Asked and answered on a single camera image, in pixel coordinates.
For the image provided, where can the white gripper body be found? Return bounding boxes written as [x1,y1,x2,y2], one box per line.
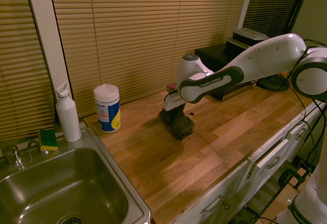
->
[162,91,186,112]

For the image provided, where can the dark green cloth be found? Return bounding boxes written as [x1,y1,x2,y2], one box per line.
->
[159,103,196,141]

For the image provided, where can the black microwave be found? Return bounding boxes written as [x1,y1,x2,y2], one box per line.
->
[194,42,253,102]

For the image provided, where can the white wipes canister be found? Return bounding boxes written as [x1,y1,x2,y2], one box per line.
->
[93,83,121,133]

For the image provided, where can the wide beige window blind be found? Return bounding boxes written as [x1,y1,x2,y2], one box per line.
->
[48,0,250,119]

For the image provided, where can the black lidded food container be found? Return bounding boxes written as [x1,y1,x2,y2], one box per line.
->
[231,28,270,42]
[225,36,253,54]

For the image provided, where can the white water bottle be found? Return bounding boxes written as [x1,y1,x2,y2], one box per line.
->
[54,81,82,143]

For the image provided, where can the white kitchen cabinet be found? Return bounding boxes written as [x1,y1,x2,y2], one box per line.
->
[176,98,327,224]

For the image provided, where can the green and yellow sponge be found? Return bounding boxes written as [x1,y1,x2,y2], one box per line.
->
[38,128,58,152]

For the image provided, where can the stainless steel sink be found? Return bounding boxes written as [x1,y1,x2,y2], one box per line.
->
[0,126,153,224]

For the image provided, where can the dark shaded window blind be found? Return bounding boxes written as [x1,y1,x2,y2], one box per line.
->
[242,0,306,40]

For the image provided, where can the black clamp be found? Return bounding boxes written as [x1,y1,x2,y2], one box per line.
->
[277,167,311,190]

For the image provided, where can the narrow beige window blind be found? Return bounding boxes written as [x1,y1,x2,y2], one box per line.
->
[0,0,56,141]

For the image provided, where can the black camera stand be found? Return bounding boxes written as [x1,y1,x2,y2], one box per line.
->
[256,0,314,92]

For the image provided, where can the metal drawer handle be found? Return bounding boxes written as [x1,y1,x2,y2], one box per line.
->
[266,155,282,169]
[202,194,223,215]
[293,127,307,141]

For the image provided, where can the black cable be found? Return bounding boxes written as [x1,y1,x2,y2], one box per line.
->
[290,47,327,170]

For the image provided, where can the metal faucet handle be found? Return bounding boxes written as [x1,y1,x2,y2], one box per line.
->
[1,144,26,168]

